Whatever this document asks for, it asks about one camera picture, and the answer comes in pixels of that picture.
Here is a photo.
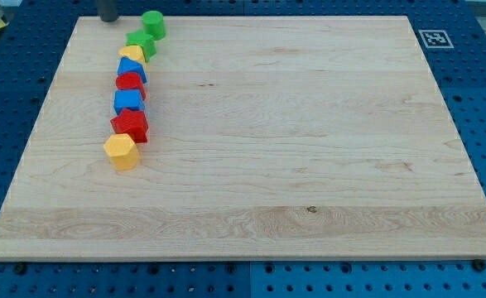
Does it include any blue cube block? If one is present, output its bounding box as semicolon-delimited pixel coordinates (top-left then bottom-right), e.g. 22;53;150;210
113;89;145;115

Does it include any yellow rounded block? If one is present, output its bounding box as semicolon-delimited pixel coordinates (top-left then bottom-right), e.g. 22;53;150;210
119;45;146;65

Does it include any yellow hexagonal block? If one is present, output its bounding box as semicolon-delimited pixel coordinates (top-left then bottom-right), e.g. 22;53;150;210
103;133;140;171

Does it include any blue triangular block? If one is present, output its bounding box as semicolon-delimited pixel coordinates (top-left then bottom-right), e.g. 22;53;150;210
117;56;147;84

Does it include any light wooden board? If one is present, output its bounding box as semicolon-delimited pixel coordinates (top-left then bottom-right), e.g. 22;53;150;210
0;16;486;262

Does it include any red star block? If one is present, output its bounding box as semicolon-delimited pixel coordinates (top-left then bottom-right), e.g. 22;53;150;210
110;108;149;143

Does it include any green cylinder block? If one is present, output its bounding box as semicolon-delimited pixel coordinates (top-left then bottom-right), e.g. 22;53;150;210
142;11;166;41

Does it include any white fiducial marker tag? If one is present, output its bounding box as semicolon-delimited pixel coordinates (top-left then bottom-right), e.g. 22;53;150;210
418;29;454;49

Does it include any red rounded block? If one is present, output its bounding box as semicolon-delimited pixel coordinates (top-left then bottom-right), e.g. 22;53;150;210
115;71;147;100

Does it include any green cube block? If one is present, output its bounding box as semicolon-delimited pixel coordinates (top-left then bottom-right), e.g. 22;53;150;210
126;29;156;62

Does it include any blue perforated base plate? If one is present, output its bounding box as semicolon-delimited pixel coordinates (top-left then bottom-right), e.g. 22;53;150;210
0;1;486;297

